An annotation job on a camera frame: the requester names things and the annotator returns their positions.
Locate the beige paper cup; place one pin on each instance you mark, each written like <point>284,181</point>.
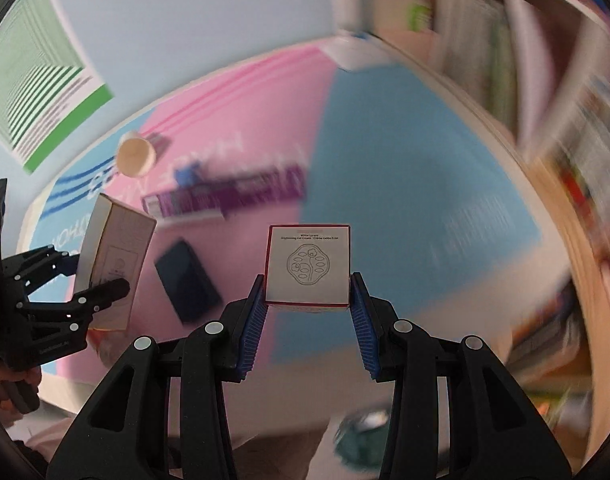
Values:
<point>134,155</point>

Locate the trash bin with teal bag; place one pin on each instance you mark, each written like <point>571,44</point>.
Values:
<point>357,440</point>

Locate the row of colourful thin books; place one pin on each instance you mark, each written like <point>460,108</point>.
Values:
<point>590,170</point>

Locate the stack of lying books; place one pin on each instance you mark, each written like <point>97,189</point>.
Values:
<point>550,340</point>

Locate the purple toothpaste box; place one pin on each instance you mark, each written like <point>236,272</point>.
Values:
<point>225,195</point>

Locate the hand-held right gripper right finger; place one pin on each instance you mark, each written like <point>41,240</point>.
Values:
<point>362,330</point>

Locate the person's left hand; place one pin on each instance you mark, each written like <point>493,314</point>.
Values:
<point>5,380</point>

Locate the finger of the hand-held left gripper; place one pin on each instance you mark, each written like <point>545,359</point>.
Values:
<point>85,300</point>
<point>40,265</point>

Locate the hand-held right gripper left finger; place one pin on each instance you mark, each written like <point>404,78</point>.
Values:
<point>250,330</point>

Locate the row of white green books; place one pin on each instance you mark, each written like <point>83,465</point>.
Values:
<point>485,60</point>

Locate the pink and blue desk mat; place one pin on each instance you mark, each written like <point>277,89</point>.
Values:
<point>385,160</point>

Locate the wooden bookshelf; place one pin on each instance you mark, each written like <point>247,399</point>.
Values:
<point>400,15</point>

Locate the white red-edged carton box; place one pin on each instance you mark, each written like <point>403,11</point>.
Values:
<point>307,265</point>

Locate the cream carton box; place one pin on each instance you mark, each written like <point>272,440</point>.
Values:
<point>115,245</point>

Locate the green white wall poster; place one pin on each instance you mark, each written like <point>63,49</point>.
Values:
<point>40,85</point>

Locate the white flat object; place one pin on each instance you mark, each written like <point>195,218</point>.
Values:
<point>355,52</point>

